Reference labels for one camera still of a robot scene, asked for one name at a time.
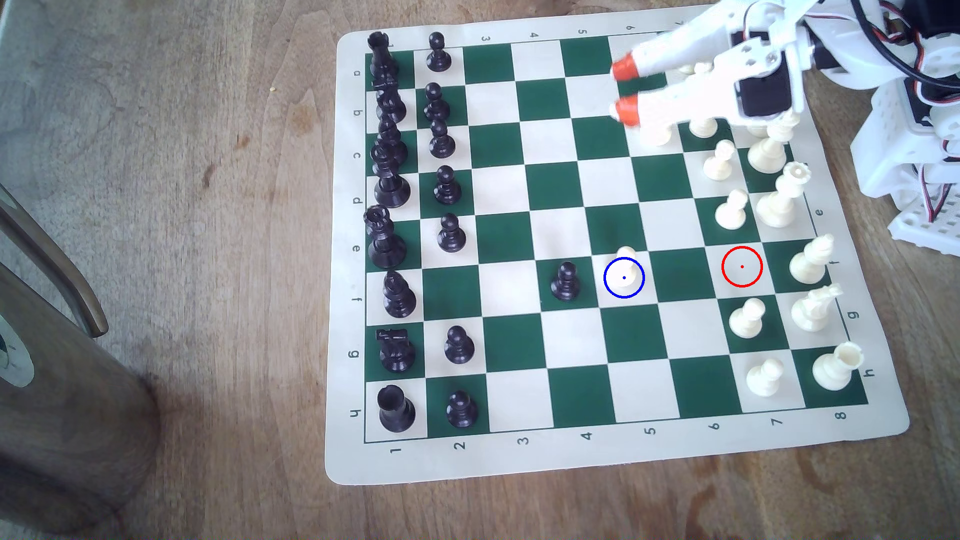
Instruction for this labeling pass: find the black rook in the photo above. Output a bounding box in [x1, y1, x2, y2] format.
[366, 30, 401, 85]
[376, 384, 417, 434]

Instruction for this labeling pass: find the black king fifth row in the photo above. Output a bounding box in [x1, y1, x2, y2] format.
[363, 205, 408, 270]

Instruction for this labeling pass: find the green white chess mat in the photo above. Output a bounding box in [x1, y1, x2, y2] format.
[324, 1, 912, 486]

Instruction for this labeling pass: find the white king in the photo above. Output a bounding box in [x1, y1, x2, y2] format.
[747, 112, 801, 174]

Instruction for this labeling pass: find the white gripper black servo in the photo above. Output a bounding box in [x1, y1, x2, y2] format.
[608, 0, 817, 130]

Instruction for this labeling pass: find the red white black servo wire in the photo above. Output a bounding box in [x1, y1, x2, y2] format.
[918, 138, 960, 223]

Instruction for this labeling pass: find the white rook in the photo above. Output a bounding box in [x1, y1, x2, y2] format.
[812, 341, 865, 393]

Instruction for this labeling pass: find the black knight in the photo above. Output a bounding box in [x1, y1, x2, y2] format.
[375, 81, 408, 125]
[376, 328, 417, 374]

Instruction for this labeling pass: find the curved metal handle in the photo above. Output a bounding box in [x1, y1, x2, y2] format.
[0, 183, 111, 339]

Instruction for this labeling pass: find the white queen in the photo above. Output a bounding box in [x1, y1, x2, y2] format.
[755, 161, 813, 229]

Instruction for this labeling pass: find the black pawn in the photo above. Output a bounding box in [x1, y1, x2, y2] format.
[429, 118, 457, 159]
[426, 31, 453, 73]
[432, 165, 463, 206]
[549, 261, 581, 303]
[444, 325, 476, 366]
[446, 390, 480, 430]
[437, 213, 468, 254]
[423, 81, 452, 123]

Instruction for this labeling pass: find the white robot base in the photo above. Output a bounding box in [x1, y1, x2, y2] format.
[851, 75, 960, 258]

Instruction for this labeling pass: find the round pale label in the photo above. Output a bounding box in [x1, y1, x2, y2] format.
[0, 315, 36, 388]

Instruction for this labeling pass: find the black queen fourth row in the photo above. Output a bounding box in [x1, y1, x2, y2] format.
[372, 146, 412, 210]

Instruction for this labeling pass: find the black cable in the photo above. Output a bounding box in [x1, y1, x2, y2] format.
[851, 0, 960, 85]

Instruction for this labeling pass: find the black bishop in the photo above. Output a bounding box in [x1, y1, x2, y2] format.
[382, 270, 418, 319]
[372, 118, 410, 168]

